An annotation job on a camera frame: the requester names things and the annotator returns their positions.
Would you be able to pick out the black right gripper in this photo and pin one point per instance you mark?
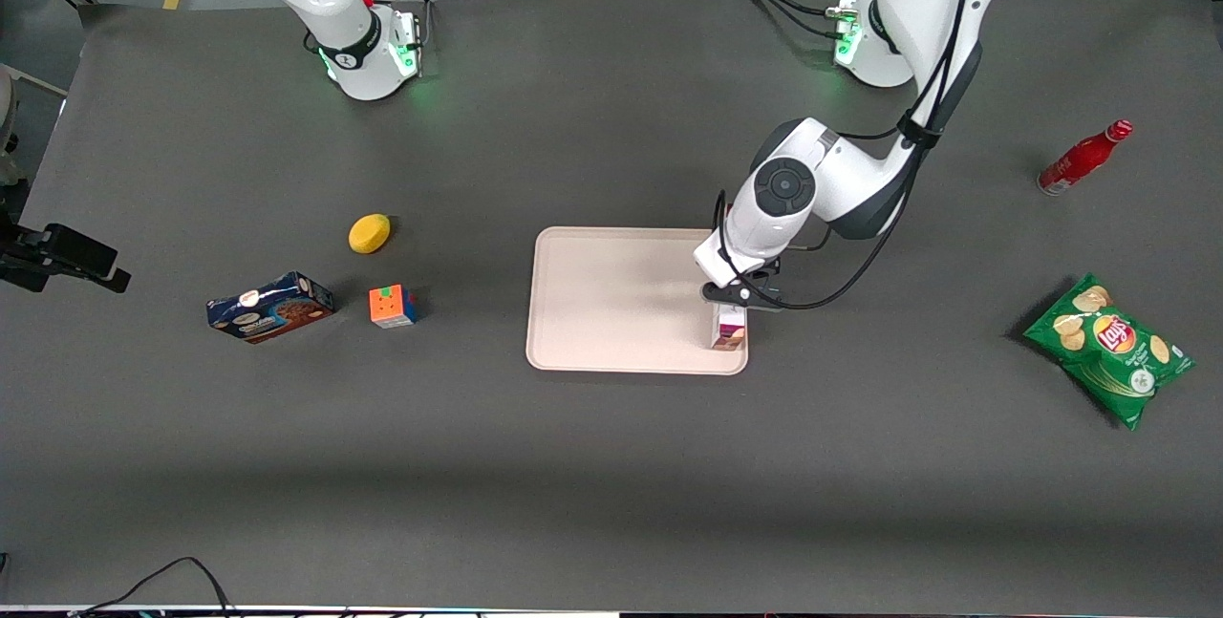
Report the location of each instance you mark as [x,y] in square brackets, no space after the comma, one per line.
[10,236]

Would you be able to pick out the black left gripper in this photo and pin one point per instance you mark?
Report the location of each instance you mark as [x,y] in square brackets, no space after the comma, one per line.
[760,274]

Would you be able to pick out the red cookie box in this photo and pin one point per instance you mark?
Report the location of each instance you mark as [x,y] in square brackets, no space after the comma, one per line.
[730,331]

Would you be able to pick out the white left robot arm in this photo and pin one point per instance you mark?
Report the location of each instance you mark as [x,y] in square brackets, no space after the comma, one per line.
[917,7]

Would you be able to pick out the beige plastic tray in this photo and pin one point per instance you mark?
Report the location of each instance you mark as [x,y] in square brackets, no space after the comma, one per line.
[621,303]

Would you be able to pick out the blue chocolate cookie box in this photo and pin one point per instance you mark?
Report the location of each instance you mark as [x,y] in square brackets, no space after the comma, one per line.
[270,308]

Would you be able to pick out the dark grey table mat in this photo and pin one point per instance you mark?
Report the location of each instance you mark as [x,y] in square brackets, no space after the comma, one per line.
[611,475]

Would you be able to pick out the yellow lemon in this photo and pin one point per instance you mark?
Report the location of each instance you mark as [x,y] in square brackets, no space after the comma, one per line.
[369,234]

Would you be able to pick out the colourful puzzle cube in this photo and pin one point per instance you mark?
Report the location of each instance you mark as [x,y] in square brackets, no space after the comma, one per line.
[393,306]

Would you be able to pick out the red drink bottle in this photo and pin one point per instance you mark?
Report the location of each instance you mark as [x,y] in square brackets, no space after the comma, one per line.
[1080,159]

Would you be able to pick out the green chips bag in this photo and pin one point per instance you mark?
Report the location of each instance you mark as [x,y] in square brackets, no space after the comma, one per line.
[1108,351]

